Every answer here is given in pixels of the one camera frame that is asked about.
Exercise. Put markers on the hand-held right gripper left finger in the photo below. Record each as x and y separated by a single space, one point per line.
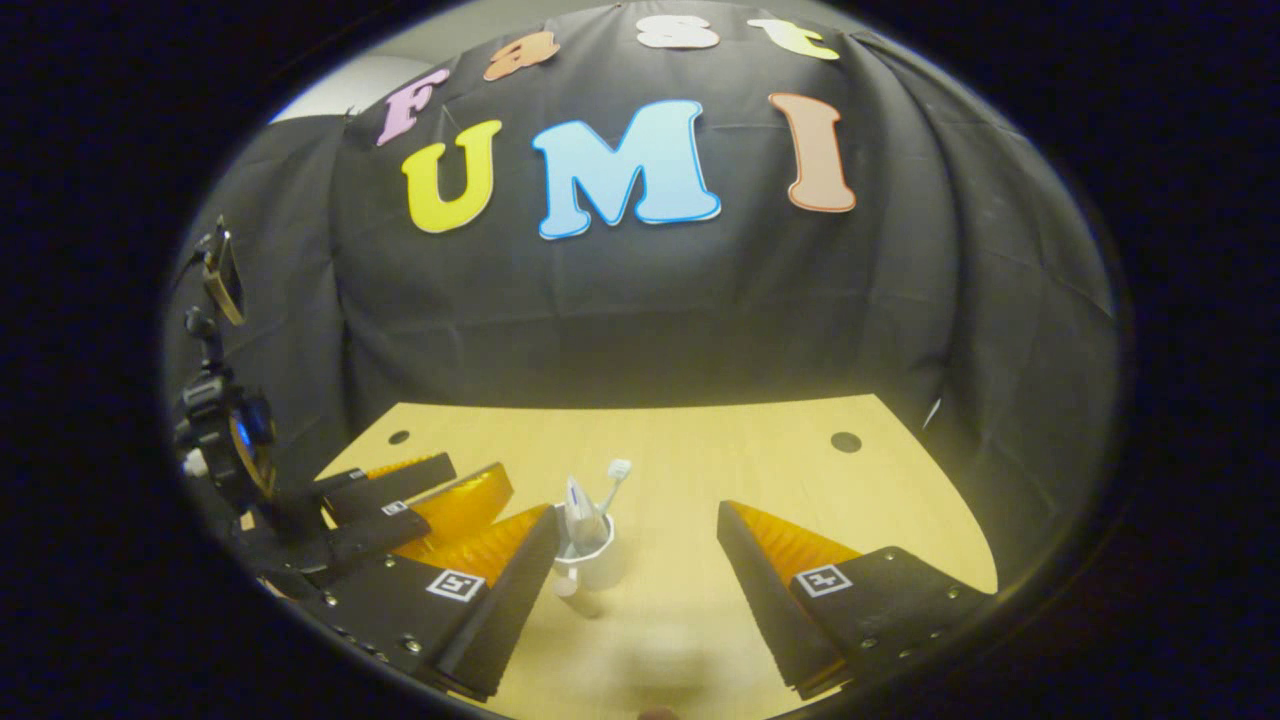
505 610

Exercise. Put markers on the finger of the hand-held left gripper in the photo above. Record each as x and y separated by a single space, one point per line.
370 535
400 482

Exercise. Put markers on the light wooden desktop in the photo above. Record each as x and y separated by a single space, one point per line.
700 450

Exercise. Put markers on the white toothpaste tube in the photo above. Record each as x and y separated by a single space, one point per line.
582 520

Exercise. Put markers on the white toothbrush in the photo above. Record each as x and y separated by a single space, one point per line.
619 468

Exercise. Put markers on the white cup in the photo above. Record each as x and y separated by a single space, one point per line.
595 568

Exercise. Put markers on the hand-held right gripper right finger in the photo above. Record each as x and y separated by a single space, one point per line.
760 610

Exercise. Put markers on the black backdrop cloth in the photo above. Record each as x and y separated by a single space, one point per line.
650 320

